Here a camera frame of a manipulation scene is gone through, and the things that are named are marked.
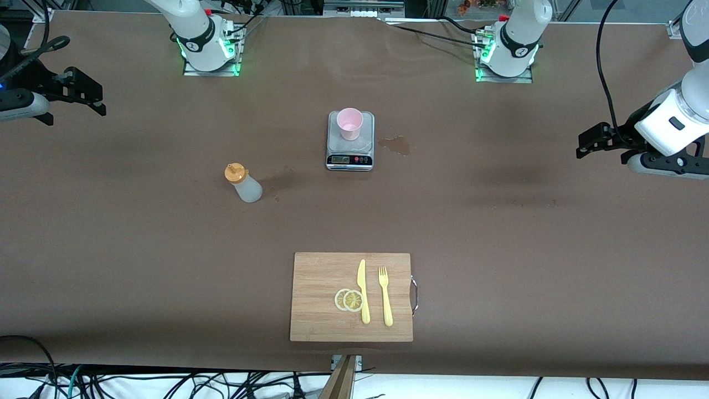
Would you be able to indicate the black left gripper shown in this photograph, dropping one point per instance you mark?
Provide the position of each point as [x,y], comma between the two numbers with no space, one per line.
[619,137]

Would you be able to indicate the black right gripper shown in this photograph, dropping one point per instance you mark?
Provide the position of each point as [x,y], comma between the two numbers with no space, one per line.
[40,77]

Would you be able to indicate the translucent sauce bottle orange cap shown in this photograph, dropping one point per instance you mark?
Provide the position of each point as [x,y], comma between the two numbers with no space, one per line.
[243,185]

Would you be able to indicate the pink plastic cup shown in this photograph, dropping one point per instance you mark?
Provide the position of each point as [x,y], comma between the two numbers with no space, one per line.
[350,124]

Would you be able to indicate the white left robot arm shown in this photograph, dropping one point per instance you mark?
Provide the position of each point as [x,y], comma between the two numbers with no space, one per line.
[520,33]

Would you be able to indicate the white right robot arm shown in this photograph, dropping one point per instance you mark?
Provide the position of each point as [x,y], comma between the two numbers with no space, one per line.
[194,27]

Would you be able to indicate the brown liquid puddle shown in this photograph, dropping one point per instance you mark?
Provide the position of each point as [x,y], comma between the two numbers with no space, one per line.
[396,145]

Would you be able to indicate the silver digital kitchen scale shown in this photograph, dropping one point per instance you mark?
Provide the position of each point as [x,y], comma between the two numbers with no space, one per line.
[352,158]

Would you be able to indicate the yellow plastic fork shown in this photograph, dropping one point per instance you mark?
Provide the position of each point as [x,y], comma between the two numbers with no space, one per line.
[386,302]

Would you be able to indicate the white power strip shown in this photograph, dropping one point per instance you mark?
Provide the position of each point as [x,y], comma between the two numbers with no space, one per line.
[363,8]

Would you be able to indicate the yellow plastic knife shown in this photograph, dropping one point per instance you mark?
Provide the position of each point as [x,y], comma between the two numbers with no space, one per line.
[363,288]

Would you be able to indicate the lemon slice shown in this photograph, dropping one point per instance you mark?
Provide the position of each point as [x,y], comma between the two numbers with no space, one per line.
[353,301]
[338,299]

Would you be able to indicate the wooden cutting board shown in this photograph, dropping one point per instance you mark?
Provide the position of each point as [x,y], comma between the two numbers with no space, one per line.
[321,310]

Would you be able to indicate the aluminium table corner bracket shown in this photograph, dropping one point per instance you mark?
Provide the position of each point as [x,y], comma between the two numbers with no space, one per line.
[674,29]
[44,15]

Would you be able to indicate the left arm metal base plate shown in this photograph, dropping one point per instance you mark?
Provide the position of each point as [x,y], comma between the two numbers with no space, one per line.
[526,78]

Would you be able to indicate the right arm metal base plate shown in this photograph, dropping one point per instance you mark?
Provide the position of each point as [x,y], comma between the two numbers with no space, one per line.
[191,71]

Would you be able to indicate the metal post bracket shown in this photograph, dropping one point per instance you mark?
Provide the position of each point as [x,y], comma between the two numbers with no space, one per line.
[359,361]

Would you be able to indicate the wooden post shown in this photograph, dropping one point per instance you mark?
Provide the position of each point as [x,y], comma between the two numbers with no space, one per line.
[342,382]

